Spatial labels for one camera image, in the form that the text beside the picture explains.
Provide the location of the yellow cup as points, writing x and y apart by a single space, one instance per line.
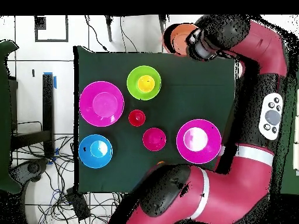
146 83

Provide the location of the green bowl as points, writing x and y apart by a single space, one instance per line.
133 86

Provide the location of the orange bowl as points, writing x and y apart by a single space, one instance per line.
179 38

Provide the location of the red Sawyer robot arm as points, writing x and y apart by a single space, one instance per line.
233 186

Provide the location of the red cup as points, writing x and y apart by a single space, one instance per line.
137 117

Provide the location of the small crimson bowl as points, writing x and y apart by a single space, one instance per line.
154 139

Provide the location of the orange cup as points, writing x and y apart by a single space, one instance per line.
160 162

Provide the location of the large pink bowl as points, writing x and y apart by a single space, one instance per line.
101 103
198 149

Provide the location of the blue bowl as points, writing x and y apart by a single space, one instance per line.
95 151

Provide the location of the dark green tablecloth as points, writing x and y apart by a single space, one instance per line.
105 60

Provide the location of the metal chair leg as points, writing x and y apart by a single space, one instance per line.
108 30
161 22

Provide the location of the blue tape strip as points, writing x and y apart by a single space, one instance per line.
55 82

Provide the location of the black power strip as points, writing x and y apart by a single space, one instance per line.
78 205

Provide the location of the green cloth side table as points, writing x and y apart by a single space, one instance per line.
5 116
290 163

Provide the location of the black table frame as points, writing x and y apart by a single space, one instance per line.
48 105

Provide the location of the black pedestal leg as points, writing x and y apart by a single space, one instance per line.
31 169

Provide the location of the grey square floor frame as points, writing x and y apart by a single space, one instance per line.
51 40

